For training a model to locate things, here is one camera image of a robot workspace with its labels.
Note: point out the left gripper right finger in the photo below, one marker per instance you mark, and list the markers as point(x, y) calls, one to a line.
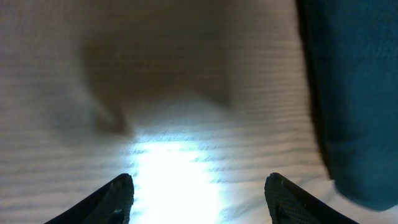
point(290, 204)

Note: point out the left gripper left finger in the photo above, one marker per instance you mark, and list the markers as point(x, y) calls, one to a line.
point(110, 204)

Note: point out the black leggings with grey waistband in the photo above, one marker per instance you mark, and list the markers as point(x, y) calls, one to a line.
point(351, 49)

